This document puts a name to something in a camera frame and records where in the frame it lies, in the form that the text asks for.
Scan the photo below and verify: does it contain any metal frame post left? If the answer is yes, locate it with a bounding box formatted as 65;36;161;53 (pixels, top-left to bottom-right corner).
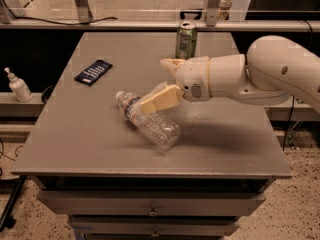
74;0;93;24

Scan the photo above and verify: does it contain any grey lower drawer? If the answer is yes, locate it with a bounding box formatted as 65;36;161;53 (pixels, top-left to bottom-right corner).
69;216;239;237

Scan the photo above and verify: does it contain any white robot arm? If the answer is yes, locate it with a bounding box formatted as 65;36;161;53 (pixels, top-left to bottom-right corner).
137;35;320;115

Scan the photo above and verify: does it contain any black stand leg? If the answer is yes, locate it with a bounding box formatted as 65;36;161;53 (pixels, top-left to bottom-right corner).
0;175;26;232

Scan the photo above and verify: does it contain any dark blue flat packet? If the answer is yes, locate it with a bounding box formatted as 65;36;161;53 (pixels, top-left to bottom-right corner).
74;60;113;86

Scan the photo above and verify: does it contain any clear plastic water bottle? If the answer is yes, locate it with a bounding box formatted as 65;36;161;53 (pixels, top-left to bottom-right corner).
116;91;180;150

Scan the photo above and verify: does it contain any white pump dispenser bottle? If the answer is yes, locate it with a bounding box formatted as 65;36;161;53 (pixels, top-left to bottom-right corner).
4;67;33;102

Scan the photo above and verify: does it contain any grey upper drawer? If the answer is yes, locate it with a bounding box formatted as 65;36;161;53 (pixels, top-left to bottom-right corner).
38;191;265;217

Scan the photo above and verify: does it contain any grey drawer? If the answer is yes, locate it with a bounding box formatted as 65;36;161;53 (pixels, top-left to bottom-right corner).
38;191;265;217
69;216;239;237

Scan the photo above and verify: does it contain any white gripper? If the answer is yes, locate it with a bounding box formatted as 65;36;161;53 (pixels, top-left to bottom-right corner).
133;56;211;115

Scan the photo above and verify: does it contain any metal frame post right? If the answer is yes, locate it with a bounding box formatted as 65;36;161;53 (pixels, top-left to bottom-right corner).
206;0;221;27

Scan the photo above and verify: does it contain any metal frame post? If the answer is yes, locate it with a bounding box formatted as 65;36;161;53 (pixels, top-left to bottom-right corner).
206;0;221;27
74;0;93;24

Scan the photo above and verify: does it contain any green soda can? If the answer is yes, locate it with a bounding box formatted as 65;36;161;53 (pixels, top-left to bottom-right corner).
175;21;197;59

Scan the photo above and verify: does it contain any black cable on ledge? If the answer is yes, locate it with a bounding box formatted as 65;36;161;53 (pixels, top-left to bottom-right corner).
0;0;118;26

